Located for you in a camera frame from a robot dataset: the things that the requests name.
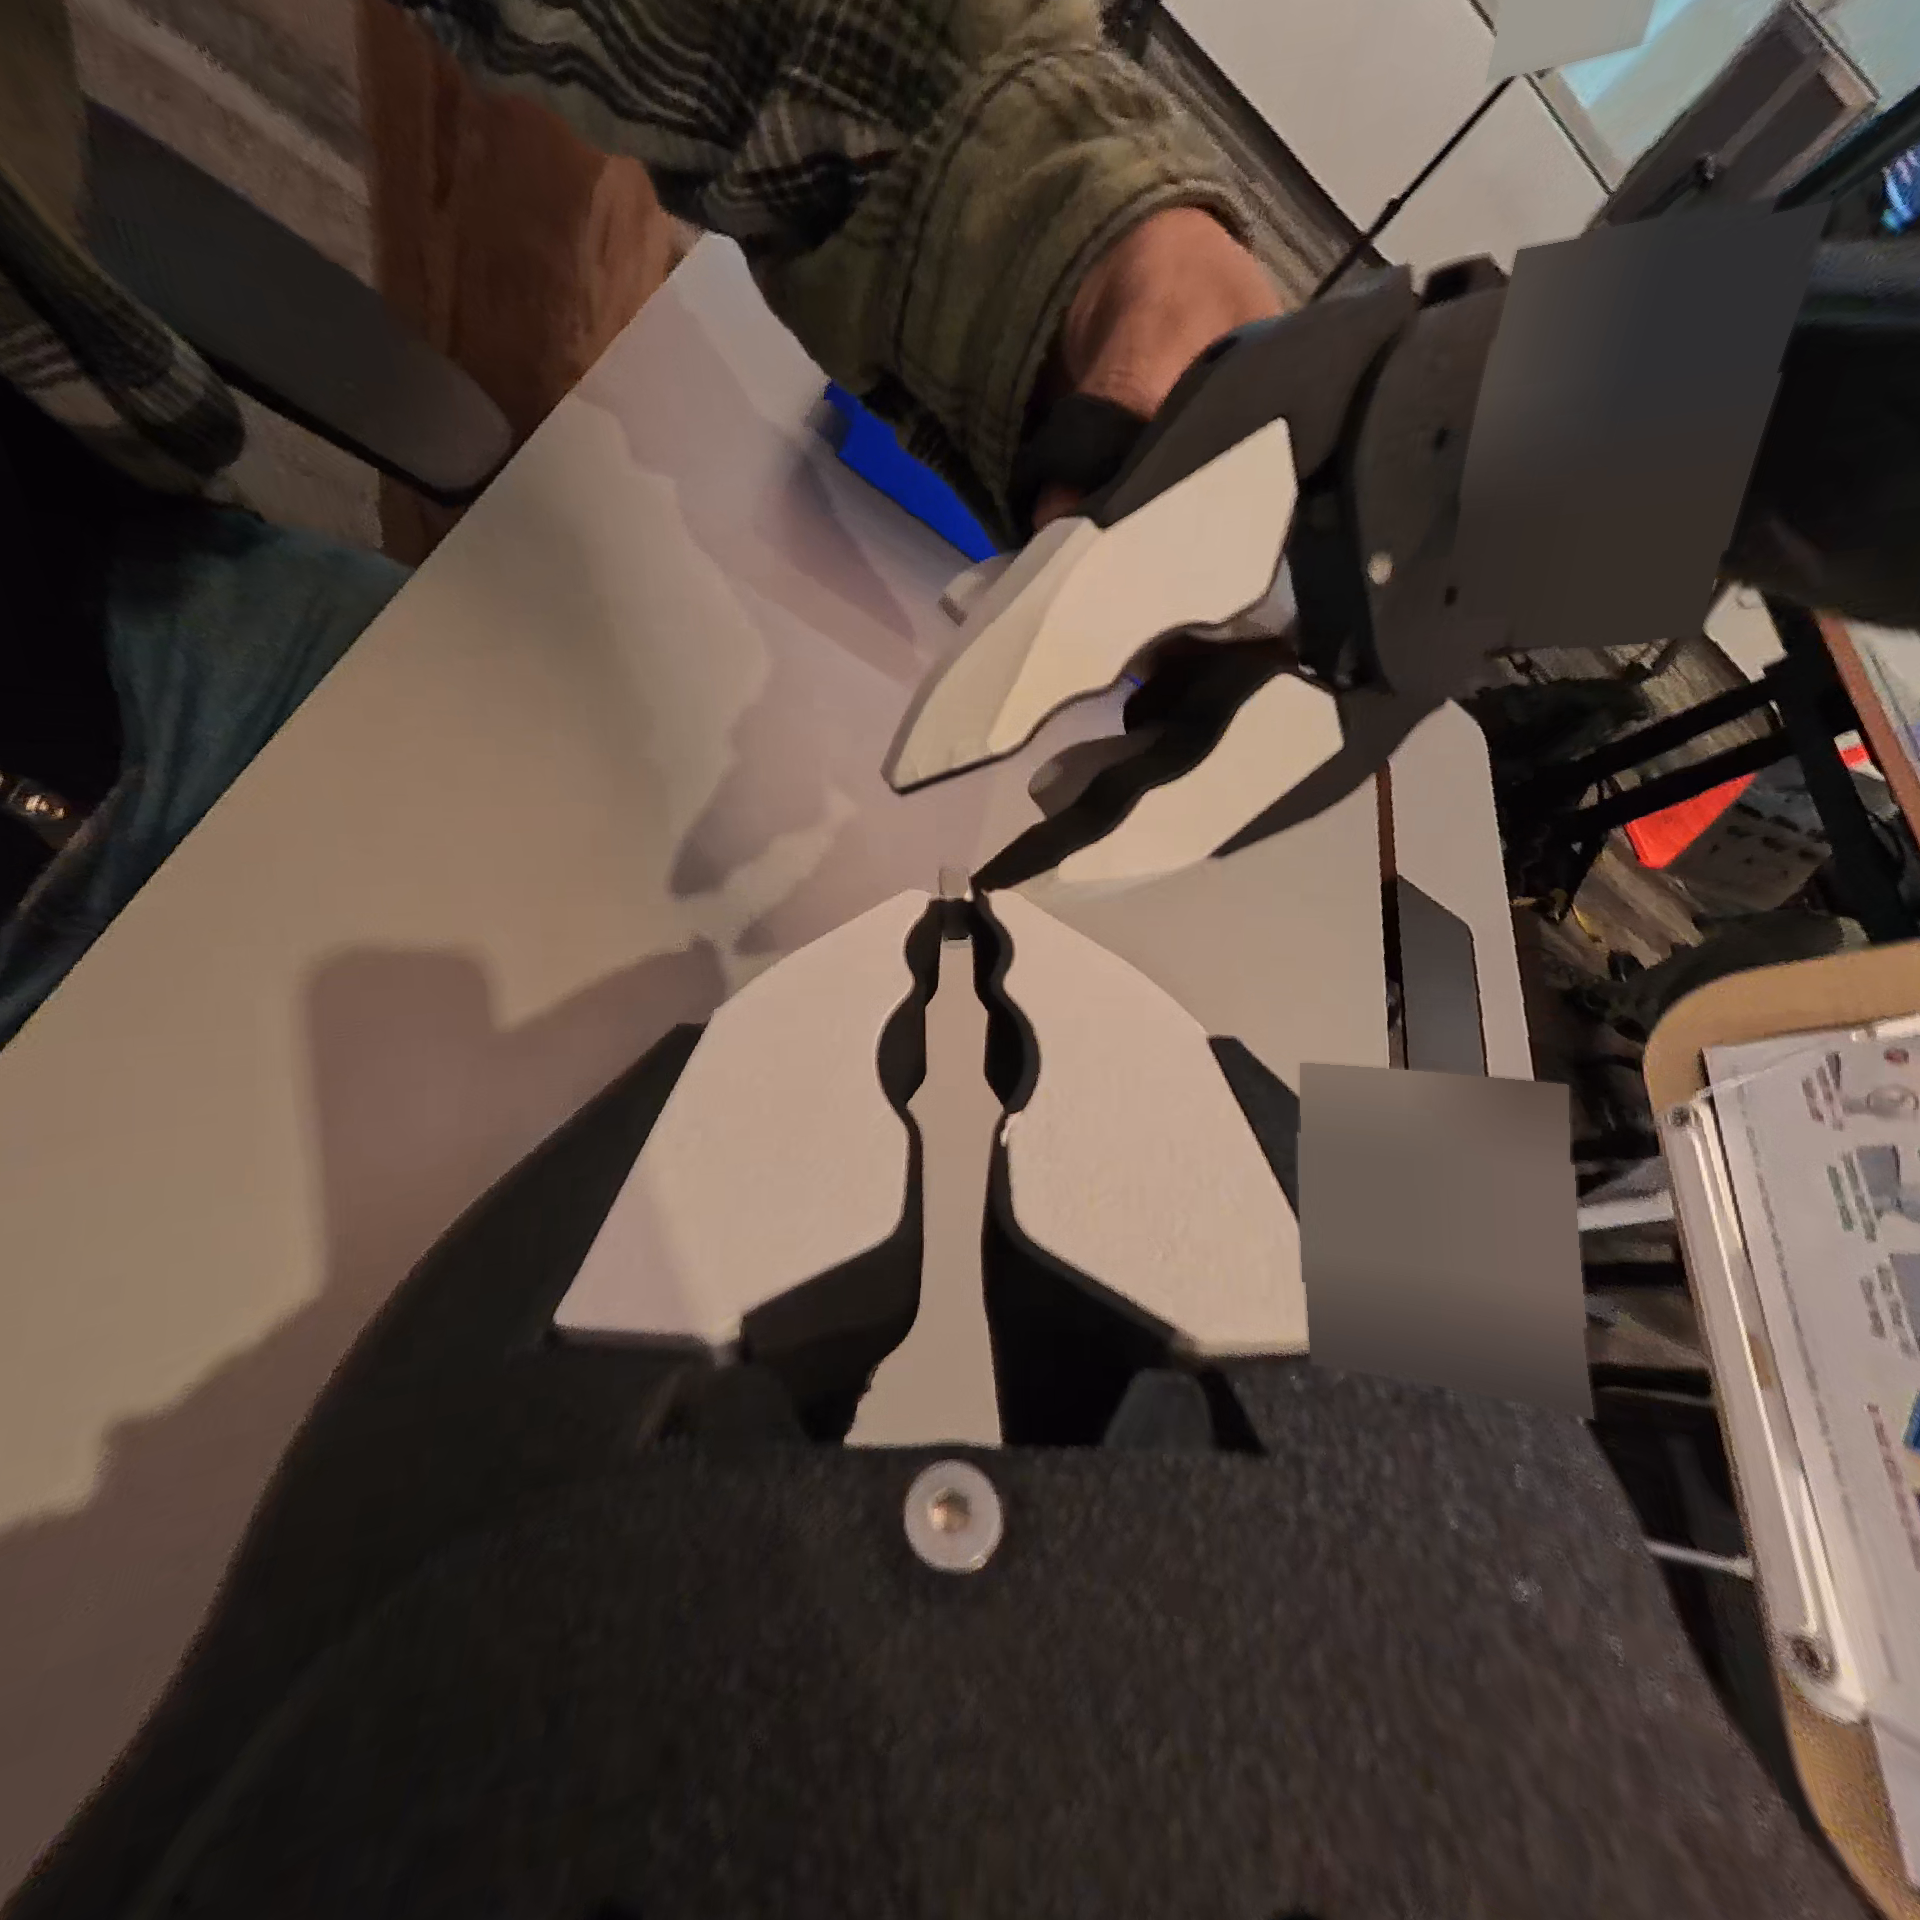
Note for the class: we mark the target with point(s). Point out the person's left hand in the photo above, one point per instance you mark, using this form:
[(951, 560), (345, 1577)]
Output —
[(1156, 315)]

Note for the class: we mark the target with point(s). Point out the orange traffic cone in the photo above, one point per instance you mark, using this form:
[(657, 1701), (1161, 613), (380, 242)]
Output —
[(1689, 818)]

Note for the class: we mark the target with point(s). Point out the wooden-top table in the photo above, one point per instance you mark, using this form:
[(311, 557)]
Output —
[(1823, 750)]

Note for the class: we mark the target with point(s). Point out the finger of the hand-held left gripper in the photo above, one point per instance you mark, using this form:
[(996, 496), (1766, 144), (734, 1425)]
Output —
[(1109, 598), (1201, 795)]

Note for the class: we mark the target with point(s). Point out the person's left forearm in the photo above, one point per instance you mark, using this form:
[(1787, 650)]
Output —
[(901, 225)]

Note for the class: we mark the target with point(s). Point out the blue plastic bin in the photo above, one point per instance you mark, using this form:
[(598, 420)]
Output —
[(886, 451)]

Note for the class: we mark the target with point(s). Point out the black chair armrest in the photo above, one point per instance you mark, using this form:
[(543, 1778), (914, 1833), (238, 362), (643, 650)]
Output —
[(300, 345)]

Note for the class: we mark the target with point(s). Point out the person's own body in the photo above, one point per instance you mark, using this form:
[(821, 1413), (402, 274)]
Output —
[(182, 674)]

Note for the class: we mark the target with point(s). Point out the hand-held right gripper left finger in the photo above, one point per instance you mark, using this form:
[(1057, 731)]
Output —
[(765, 1171)]

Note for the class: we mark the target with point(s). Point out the silver hex nut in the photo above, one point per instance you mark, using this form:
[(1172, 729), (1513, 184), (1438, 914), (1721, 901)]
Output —
[(957, 884)]

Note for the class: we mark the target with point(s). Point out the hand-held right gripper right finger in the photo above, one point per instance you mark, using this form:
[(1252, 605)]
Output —
[(1141, 1171)]

